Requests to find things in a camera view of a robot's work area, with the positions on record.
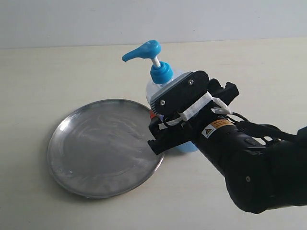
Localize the blue pump soap bottle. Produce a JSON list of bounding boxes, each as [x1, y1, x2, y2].
[[122, 40, 201, 152]]

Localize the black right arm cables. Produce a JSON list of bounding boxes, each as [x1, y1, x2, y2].
[[230, 112, 300, 147]]

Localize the round steel plate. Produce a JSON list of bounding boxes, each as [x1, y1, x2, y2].
[[46, 99, 164, 199]]

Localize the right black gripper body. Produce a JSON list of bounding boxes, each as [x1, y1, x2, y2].
[[149, 79, 239, 149]]

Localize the black camera box with heatsink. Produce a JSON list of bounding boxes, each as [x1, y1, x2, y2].
[[149, 70, 209, 115]]

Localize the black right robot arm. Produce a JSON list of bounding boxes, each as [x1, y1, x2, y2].
[[148, 77, 307, 214]]

